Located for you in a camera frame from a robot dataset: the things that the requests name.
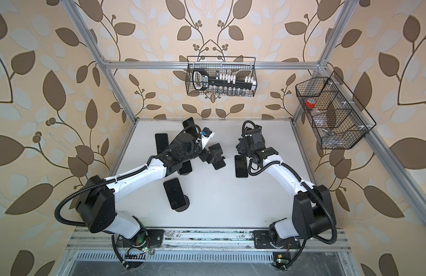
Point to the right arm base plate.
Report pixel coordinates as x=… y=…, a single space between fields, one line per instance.
x=262 y=240

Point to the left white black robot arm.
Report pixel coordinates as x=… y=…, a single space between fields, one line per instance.
x=97 y=200

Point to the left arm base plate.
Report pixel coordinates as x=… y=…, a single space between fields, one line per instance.
x=147 y=238

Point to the black phone far centre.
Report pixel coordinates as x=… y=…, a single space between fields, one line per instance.
x=189 y=122

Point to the black phone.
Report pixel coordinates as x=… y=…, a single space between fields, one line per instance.
x=175 y=193
x=185 y=169
x=189 y=122
x=162 y=142

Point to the black phone far left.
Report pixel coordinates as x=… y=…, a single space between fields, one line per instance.
x=162 y=142

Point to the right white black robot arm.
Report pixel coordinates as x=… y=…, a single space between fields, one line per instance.
x=313 y=214

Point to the black wire basket back wall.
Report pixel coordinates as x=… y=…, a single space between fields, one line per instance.
x=241 y=66

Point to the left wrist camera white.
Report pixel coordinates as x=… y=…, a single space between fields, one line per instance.
x=205 y=135

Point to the aluminium rail front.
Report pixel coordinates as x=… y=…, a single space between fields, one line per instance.
x=176 y=238

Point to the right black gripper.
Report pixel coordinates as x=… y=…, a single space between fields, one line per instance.
x=242 y=145

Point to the black tool with vials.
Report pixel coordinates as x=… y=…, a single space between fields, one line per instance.
x=201 y=81

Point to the black wire basket right wall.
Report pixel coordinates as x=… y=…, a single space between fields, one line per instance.
x=342 y=120

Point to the black phone near front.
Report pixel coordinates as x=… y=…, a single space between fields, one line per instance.
x=175 y=193

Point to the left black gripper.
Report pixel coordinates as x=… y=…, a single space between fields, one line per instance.
x=204 y=155

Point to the black phone middle left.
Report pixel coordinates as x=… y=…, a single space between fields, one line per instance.
x=185 y=169

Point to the black wire basket wall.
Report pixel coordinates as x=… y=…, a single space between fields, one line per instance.
x=241 y=66
x=342 y=120

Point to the black phone stand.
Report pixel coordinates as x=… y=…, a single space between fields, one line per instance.
x=241 y=169

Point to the black square stand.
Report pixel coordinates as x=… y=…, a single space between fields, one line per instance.
x=216 y=157

